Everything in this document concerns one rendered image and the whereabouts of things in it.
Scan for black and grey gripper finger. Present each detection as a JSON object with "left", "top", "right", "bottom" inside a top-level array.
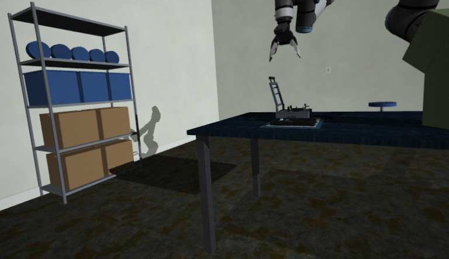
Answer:
[
  {"left": 269, "top": 36, "right": 279, "bottom": 62},
  {"left": 290, "top": 33, "right": 301, "bottom": 57}
]

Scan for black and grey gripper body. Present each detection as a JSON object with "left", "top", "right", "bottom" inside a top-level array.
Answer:
[{"left": 276, "top": 18, "right": 293, "bottom": 45}]

